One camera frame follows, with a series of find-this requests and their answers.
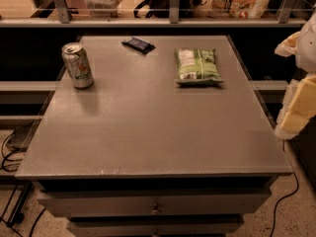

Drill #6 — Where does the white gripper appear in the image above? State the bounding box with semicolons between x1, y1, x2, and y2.
275;14;316;140

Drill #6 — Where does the green jalapeno chip bag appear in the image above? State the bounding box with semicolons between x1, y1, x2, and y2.
175;48;223;86

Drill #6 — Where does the black bag on shelf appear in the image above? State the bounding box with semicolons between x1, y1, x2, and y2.
133;0;206;18

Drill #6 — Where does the silver 7up soda can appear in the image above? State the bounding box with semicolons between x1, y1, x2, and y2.
62;42;94;89

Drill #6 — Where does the dark blue snack wrapper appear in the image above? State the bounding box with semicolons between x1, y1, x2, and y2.
122;37;155;54

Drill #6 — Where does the upper grey drawer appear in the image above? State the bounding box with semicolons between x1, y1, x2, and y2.
38;189;271;217

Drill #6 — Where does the grey drawer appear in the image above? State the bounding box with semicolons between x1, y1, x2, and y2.
67;217;244;237
38;189;271;217

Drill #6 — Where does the lower grey drawer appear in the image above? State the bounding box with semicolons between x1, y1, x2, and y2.
67;217;244;237

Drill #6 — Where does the clear plastic container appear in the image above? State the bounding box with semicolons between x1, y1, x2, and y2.
85;0;122;18

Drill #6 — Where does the grey metal railing shelf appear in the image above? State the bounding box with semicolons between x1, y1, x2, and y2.
0;0;315;28

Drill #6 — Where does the black power cable right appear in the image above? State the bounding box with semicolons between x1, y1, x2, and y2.
269;140;300;237

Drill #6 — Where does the black cables left floor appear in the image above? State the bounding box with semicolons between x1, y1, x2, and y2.
0;121;47;237

